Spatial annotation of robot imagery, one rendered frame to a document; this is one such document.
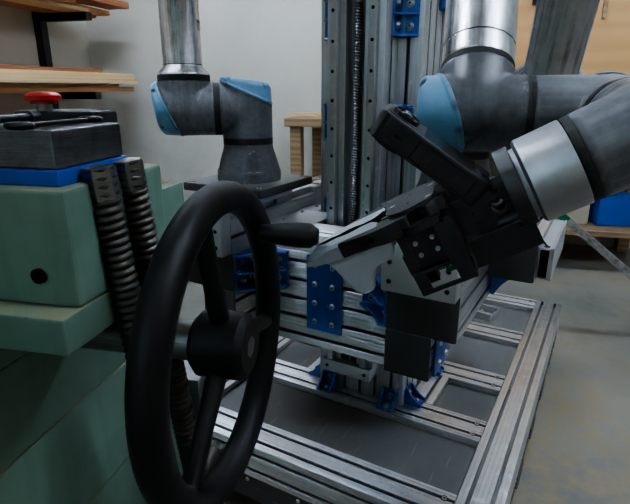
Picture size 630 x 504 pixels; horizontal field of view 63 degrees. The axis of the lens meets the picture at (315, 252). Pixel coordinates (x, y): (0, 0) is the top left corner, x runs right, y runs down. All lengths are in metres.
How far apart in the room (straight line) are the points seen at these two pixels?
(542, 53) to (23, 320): 0.79
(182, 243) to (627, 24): 3.61
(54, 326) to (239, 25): 3.71
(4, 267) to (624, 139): 0.47
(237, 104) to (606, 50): 2.93
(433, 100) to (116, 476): 0.56
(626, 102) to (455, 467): 0.99
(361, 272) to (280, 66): 3.48
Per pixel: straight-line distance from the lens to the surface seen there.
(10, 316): 0.44
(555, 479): 1.68
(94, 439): 0.66
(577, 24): 0.90
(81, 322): 0.43
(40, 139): 0.42
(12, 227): 0.44
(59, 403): 0.59
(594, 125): 0.45
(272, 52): 3.94
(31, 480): 0.59
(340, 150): 1.19
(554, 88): 0.54
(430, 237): 0.46
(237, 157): 1.20
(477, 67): 0.55
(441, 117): 0.53
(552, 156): 0.44
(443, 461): 1.31
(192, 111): 1.19
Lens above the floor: 1.03
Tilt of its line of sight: 18 degrees down
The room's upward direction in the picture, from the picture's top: straight up
